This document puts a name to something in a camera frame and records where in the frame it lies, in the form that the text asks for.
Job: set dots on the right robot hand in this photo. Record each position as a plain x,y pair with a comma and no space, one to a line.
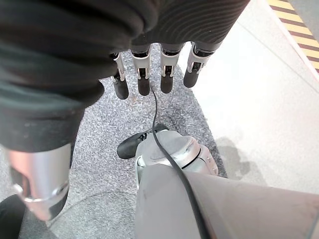
62,62

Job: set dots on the silver robot leg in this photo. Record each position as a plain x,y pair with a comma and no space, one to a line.
199,189

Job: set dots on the yellow brown striped tape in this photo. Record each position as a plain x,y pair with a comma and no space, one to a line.
296,27

